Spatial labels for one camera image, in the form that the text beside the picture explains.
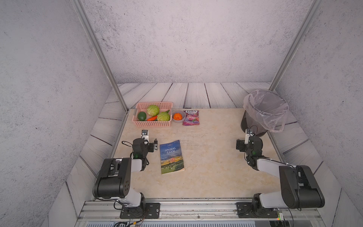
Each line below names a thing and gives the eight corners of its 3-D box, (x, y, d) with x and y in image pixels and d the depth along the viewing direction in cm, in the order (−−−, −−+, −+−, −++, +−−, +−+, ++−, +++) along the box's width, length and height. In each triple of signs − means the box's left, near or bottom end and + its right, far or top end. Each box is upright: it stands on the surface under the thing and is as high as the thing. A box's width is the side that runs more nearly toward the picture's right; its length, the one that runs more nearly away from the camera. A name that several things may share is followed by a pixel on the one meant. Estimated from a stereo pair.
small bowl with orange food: (172, 123, 112) (171, 118, 108) (172, 115, 118) (172, 109, 114) (185, 123, 112) (185, 118, 108) (185, 114, 118) (185, 109, 114)
